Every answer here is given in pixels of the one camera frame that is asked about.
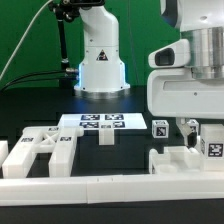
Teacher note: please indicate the white tagged cube left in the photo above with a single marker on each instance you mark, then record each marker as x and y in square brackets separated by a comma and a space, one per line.
[160, 128]

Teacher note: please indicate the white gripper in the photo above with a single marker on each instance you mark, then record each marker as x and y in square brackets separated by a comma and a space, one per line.
[173, 92]

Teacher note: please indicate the black camera stand pole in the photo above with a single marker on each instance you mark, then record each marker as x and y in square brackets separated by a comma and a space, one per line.
[68, 11]

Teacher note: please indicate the white chair back part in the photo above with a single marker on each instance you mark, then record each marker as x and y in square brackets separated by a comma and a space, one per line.
[60, 142]

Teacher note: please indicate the white tagged cube right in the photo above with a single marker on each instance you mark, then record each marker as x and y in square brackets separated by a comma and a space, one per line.
[194, 125]

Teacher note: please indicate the white base tag plate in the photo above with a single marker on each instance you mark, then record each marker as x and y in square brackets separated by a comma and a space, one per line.
[95, 121]

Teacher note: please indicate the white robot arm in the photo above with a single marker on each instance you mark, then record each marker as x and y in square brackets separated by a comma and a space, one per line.
[201, 23]

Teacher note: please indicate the white U-shaped fence frame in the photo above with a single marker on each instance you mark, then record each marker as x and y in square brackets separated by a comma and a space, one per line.
[38, 188]

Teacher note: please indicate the white tagged cube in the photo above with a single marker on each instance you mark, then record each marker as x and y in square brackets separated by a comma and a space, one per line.
[160, 128]
[194, 125]

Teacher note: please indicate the white chair seat part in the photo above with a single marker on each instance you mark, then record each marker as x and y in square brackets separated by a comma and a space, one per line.
[174, 159]

